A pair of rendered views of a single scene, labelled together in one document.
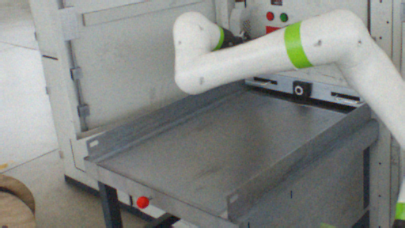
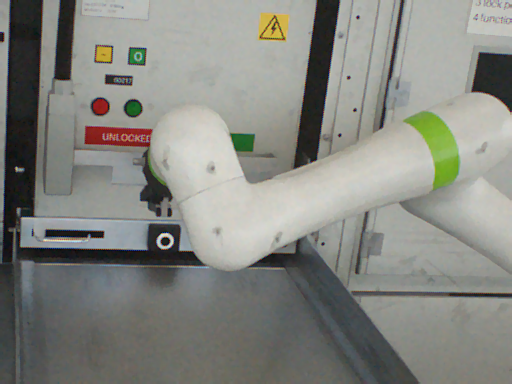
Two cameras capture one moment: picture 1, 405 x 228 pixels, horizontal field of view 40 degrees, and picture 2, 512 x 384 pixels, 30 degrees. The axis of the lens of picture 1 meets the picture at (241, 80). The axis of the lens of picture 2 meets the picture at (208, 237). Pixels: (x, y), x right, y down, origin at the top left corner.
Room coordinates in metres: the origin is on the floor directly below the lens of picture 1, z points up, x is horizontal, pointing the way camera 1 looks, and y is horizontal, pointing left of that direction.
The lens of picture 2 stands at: (0.77, 1.13, 1.54)
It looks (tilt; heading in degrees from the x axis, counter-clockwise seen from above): 20 degrees down; 305
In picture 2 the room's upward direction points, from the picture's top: 6 degrees clockwise
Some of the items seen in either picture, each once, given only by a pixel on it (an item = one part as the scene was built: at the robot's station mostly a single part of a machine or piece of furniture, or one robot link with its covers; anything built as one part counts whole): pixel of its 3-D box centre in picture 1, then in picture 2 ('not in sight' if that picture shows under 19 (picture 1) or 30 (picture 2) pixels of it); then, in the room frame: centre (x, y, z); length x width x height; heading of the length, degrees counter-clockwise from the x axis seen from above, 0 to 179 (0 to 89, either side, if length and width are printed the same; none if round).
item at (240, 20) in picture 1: (242, 32); (59, 141); (1.91, -0.02, 1.09); 0.08 x 0.05 x 0.17; 138
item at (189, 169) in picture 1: (235, 147); (192, 364); (1.54, 0.04, 0.82); 0.68 x 0.62 x 0.06; 138
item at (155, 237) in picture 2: (300, 89); (164, 238); (1.80, -0.21, 0.90); 0.06 x 0.03 x 0.05; 48
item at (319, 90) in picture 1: (307, 85); (161, 231); (1.83, -0.23, 0.89); 0.54 x 0.05 x 0.06; 48
